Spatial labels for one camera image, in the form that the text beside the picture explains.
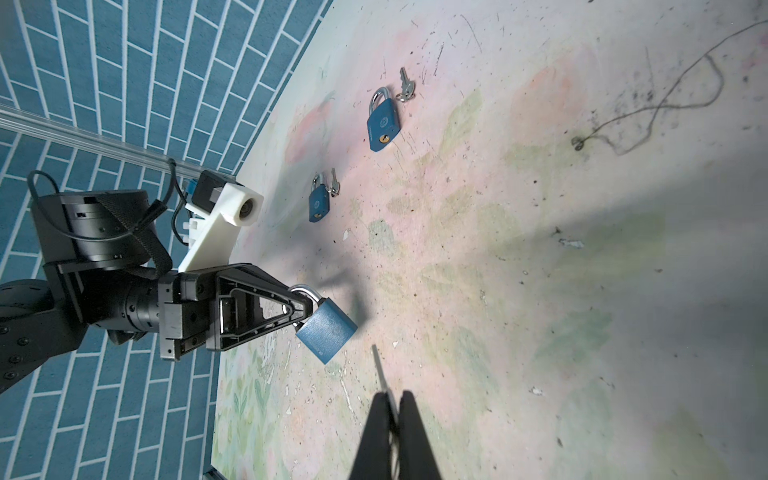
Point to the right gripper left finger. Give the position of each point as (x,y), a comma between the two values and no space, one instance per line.
(373,458)

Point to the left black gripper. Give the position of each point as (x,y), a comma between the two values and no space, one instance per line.
(105,268)

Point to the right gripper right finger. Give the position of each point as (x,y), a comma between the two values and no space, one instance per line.
(416,458)

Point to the silver key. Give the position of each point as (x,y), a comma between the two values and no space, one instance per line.
(407,87)
(384,385)
(334,188)

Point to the blue padlock with key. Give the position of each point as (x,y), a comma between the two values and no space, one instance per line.
(383,123)

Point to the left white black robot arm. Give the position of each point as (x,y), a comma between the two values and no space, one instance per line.
(16,299)

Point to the floral table mat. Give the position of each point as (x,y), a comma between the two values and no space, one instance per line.
(562,254)

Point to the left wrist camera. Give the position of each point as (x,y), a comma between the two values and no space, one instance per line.
(220,209)

